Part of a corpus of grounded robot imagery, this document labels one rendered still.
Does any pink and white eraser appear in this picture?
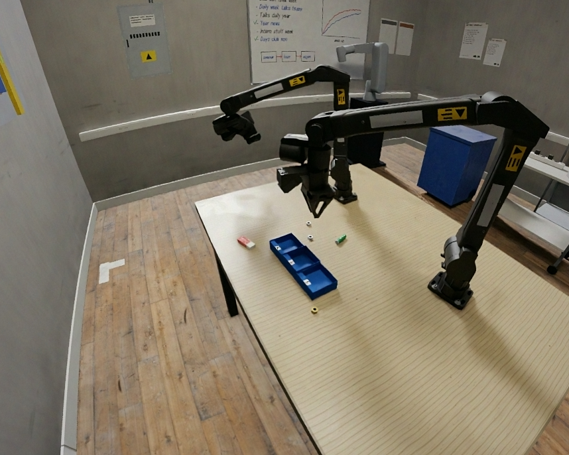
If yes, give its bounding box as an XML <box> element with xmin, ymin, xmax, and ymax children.
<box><xmin>237</xmin><ymin>236</ymin><xmax>255</xmax><ymax>250</ymax></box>

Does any blue open-top bin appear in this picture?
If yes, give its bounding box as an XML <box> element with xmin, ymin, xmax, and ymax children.
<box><xmin>269</xmin><ymin>233</ymin><xmax>338</xmax><ymax>300</ymax></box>

